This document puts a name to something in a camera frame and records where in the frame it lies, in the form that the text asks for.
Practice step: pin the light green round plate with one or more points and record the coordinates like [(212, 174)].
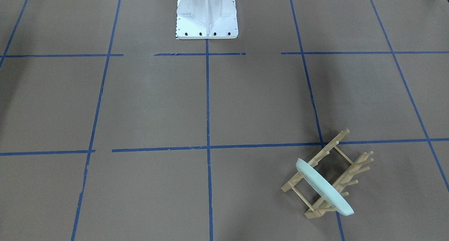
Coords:
[(324, 188)]

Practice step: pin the wooden dish rack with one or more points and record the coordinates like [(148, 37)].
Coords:
[(345, 178)]

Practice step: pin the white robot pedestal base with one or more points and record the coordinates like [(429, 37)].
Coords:
[(206, 19)]

